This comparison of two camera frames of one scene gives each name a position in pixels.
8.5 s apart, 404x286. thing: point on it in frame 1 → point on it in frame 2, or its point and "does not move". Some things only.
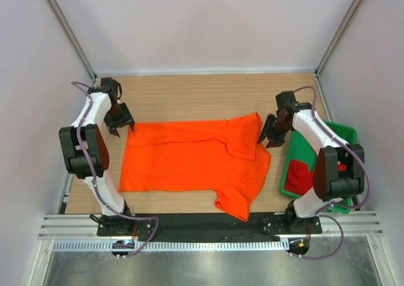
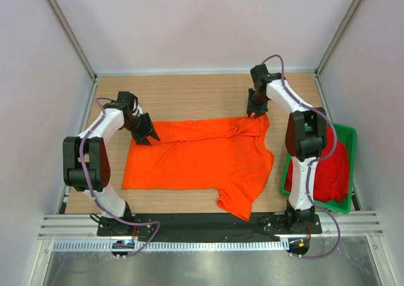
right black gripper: [276, 140] → [259, 110]
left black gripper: [126, 120] → [141, 138]
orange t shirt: [228, 156] does not move
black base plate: [259, 226] does not move
